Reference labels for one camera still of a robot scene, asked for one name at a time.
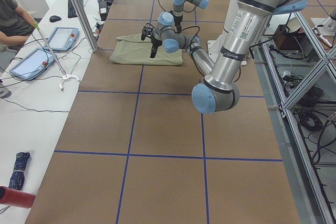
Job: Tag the black computer mouse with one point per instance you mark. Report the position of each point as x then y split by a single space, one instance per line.
54 18

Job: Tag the red cylindrical bottle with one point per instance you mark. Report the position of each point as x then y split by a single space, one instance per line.
16 198

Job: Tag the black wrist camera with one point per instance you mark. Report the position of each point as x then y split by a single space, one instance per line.
147 31

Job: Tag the far blue teach pendant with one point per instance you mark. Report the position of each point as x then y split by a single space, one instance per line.
63 38

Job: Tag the folded dark blue umbrella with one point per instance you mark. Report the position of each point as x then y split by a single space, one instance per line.
18 178

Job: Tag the aluminium frame post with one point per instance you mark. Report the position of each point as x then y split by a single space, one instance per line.
85 24

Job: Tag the blue teach pendant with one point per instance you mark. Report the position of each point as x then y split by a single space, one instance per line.
32 65
63 38

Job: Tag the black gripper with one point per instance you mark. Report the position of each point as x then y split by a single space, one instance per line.
155 42
178 21

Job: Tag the olive green long-sleeve shirt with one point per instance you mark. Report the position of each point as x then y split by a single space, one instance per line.
131 50

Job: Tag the near blue teach pendant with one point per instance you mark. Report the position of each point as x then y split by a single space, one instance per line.
32 65

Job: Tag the seated person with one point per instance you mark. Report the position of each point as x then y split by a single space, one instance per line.
16 24

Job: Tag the grabber stick with white hook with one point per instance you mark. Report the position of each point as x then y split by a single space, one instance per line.
65 76

